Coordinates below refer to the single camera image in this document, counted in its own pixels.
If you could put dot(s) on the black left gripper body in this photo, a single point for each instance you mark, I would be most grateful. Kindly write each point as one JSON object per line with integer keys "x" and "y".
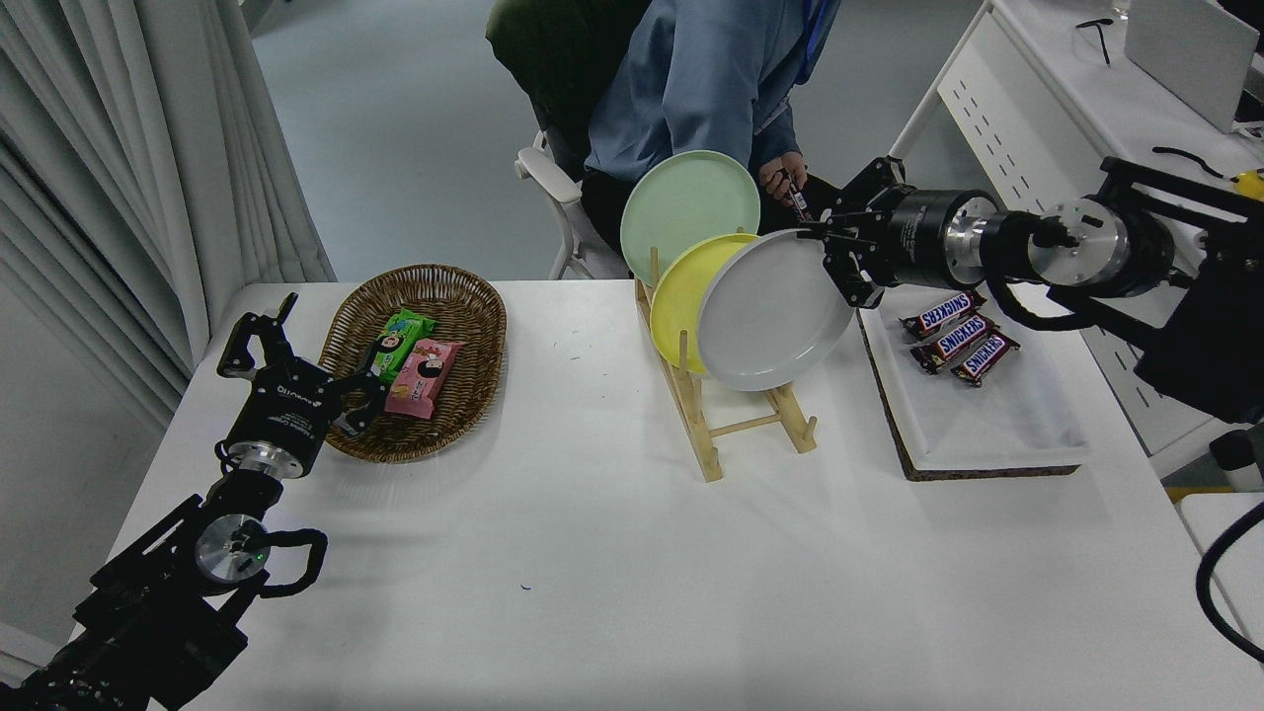
{"x": 286, "y": 410}

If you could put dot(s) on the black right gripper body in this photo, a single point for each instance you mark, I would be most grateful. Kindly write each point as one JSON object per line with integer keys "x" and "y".
{"x": 918, "y": 237}

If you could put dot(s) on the small dark snack bar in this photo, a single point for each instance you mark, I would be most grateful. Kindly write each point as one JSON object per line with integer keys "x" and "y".
{"x": 798, "y": 202}

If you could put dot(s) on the grey round plate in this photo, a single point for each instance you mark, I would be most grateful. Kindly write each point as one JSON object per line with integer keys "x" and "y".
{"x": 770, "y": 311}

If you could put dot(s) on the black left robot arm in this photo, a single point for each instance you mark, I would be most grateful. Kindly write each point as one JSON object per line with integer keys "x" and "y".
{"x": 148, "y": 612}

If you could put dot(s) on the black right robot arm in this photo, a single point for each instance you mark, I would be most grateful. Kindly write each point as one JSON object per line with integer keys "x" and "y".
{"x": 1205, "y": 336}

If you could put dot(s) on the yellow round plate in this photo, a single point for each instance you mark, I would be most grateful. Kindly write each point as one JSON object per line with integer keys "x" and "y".
{"x": 681, "y": 306}

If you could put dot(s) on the pale green round plate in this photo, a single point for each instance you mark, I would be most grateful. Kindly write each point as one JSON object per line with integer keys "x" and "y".
{"x": 681, "y": 202}

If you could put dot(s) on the wooden plate rack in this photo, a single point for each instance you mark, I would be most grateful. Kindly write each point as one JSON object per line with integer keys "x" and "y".
{"x": 709, "y": 462}

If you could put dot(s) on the person's hand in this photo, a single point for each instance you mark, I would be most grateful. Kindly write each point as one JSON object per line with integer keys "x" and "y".
{"x": 780, "y": 178}

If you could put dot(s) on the pink snack pack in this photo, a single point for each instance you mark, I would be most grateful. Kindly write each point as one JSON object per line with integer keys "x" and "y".
{"x": 425, "y": 380}

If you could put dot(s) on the green snack pack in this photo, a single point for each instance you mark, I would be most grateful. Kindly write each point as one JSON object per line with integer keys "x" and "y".
{"x": 405, "y": 331}

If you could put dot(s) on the Snickers bar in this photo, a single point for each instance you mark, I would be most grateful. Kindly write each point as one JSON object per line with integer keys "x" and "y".
{"x": 943, "y": 314}
{"x": 953, "y": 344}
{"x": 986, "y": 358}

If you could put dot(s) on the brown wicker basket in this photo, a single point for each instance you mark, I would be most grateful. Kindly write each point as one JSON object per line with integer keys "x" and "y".
{"x": 464, "y": 326}

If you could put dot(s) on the white perforated desk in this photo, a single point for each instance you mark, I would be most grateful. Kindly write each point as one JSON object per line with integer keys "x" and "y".
{"x": 1047, "y": 109}

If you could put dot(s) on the white rectangular tray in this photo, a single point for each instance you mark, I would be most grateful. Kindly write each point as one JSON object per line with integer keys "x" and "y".
{"x": 987, "y": 425}

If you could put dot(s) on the white curtain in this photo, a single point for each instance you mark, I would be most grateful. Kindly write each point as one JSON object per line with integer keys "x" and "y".
{"x": 118, "y": 178}

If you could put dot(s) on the person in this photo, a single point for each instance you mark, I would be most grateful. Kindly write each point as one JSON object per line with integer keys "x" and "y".
{"x": 691, "y": 79}

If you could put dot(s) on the black eyeglasses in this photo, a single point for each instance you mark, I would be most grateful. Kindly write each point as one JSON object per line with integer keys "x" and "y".
{"x": 1096, "y": 35}

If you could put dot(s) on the white chair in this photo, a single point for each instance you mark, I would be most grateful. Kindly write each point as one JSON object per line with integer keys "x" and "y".
{"x": 558, "y": 183}

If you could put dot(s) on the white laptop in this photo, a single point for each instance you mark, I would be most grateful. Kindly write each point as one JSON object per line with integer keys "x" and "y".
{"x": 1185, "y": 49}

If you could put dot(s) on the small yellow object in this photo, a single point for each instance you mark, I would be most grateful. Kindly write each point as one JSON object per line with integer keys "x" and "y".
{"x": 1250, "y": 185}

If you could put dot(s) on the black cylinder object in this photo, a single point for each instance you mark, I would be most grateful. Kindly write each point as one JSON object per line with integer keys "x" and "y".
{"x": 1236, "y": 456}

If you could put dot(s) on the white side table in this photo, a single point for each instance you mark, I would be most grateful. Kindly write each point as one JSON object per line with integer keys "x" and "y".
{"x": 1215, "y": 523}

